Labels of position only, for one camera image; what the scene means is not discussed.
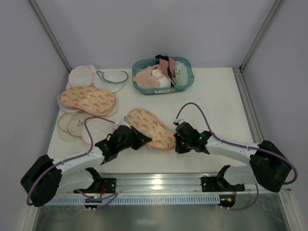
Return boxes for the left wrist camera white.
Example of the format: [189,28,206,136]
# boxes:
[117,116,130,128]

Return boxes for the slotted cable duct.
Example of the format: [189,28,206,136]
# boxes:
[47,194,220,206]

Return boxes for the floral mesh laundry bag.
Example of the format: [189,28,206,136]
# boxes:
[127,108,176,150]

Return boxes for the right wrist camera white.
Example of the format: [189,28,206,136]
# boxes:
[173,118,185,126]

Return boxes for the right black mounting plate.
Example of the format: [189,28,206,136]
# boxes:
[201,176,245,192]

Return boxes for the pink bra in basket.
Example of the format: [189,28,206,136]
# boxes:
[133,65,161,89]

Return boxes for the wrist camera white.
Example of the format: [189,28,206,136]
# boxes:
[173,118,185,126]
[117,116,130,128]

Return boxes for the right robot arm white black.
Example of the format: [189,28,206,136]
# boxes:
[174,119,292,193]

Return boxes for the grey white bra in basket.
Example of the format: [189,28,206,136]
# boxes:
[171,61,188,86]

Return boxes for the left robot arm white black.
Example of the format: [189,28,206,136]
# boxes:
[20,125,152,207]

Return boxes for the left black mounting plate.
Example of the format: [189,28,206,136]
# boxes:
[99,178,116,194]

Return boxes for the base connector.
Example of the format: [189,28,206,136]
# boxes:
[84,196,103,211]
[218,195,236,210]

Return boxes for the left frame post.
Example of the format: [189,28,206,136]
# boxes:
[27,0,72,72]

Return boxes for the teal plastic basket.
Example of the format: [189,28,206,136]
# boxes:
[132,57,194,95]

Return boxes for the mauve bra with black straps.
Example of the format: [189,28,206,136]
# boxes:
[155,54,177,79]

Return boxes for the right base connector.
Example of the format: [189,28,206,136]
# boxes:
[218,195,236,210]

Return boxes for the black mounting plate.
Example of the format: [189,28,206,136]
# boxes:
[201,176,245,192]
[99,178,116,194]

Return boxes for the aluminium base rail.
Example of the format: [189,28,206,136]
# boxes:
[55,172,292,196]

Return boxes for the left base connector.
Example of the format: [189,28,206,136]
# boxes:
[84,196,103,211]

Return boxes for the beige round mesh bags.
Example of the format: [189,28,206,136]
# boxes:
[57,112,91,142]

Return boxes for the frame post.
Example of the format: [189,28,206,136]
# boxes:
[27,0,72,72]
[239,0,285,71]

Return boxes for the white pink round mesh bag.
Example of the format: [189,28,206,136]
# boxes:
[68,65,96,87]

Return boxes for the right frame post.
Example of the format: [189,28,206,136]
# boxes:
[239,0,285,71]

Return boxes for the pink rim round mesh bag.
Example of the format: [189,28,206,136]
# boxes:
[79,117,115,146]

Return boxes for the stacked floral laundry bags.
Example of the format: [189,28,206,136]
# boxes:
[59,86,116,116]

